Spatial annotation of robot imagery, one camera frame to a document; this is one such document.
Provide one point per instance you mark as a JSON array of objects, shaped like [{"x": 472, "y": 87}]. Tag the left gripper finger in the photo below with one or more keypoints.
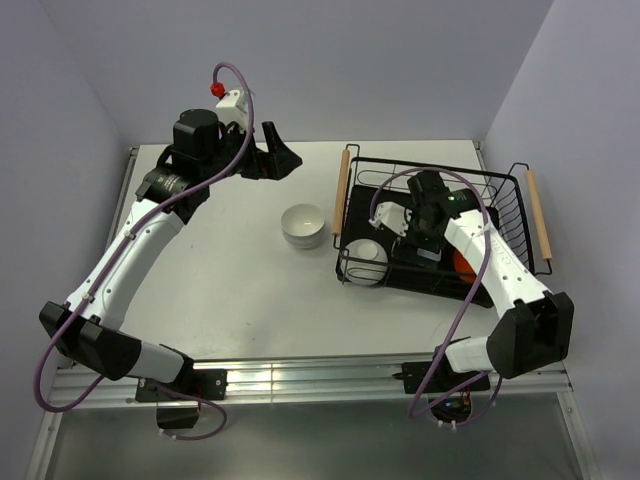
[
  {"x": 283, "y": 164},
  {"x": 275, "y": 145}
]

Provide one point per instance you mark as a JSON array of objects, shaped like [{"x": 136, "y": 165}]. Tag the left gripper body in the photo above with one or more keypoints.
[{"x": 255, "y": 164}]

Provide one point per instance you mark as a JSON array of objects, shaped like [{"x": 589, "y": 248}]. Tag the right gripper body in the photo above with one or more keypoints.
[{"x": 418, "y": 236}]

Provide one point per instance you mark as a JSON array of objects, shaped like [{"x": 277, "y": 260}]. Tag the orange bowl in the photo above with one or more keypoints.
[{"x": 463, "y": 268}]

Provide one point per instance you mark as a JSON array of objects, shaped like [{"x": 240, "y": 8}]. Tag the single white bowl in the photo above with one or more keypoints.
[{"x": 365, "y": 262}]

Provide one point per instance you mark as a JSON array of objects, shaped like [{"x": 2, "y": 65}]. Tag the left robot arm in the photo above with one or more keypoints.
[{"x": 86, "y": 326}]

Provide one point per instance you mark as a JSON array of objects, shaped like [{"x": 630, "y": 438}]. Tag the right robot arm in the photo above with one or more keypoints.
[{"x": 534, "y": 327}]

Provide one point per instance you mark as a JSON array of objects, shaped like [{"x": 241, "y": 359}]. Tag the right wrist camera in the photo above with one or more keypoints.
[{"x": 392, "y": 216}]

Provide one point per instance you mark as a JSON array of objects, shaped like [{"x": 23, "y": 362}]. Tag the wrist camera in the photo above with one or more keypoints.
[
  {"x": 392, "y": 216},
  {"x": 234, "y": 108}
]

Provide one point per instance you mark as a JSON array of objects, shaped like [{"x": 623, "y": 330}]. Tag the black wire dish rack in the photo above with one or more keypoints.
[{"x": 370, "y": 181}]

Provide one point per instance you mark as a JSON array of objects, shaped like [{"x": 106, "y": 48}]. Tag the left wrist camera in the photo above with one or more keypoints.
[{"x": 234, "y": 108}]

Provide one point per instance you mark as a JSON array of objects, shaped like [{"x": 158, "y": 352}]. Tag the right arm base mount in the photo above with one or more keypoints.
[{"x": 449, "y": 394}]

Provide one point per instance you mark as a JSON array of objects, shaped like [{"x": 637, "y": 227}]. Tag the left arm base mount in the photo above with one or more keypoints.
[{"x": 202, "y": 384}]

